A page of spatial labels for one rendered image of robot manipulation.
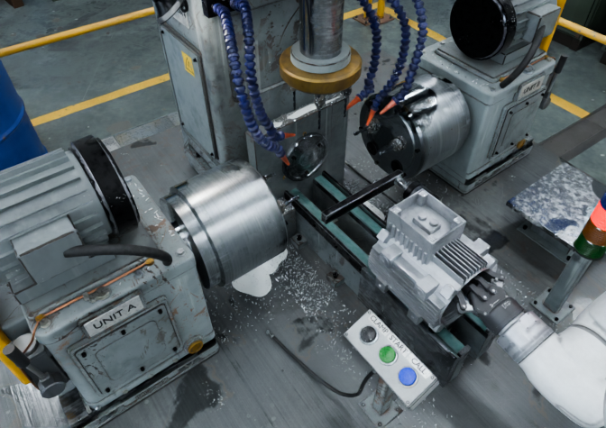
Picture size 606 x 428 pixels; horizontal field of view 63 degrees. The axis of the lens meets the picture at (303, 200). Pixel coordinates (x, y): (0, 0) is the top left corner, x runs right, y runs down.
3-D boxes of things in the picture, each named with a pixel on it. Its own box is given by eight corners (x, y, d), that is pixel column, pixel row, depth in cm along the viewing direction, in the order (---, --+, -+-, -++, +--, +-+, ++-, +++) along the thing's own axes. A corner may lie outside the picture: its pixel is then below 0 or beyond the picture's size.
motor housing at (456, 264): (363, 283, 116) (371, 229, 103) (420, 245, 124) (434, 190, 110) (426, 345, 105) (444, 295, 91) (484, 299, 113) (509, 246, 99)
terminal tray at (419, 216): (383, 232, 107) (387, 209, 102) (418, 210, 111) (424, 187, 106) (425, 268, 100) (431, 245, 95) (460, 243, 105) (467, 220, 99)
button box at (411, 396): (348, 341, 96) (341, 333, 92) (374, 315, 97) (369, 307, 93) (411, 412, 87) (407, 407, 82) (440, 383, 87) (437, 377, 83)
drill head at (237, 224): (121, 269, 120) (87, 196, 102) (249, 204, 135) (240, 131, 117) (166, 345, 106) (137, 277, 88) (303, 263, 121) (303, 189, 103)
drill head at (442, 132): (334, 160, 147) (337, 88, 130) (429, 112, 164) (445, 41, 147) (392, 209, 133) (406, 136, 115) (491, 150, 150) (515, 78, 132)
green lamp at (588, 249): (568, 246, 109) (576, 233, 106) (583, 234, 112) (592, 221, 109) (593, 264, 106) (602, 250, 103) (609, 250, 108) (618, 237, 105)
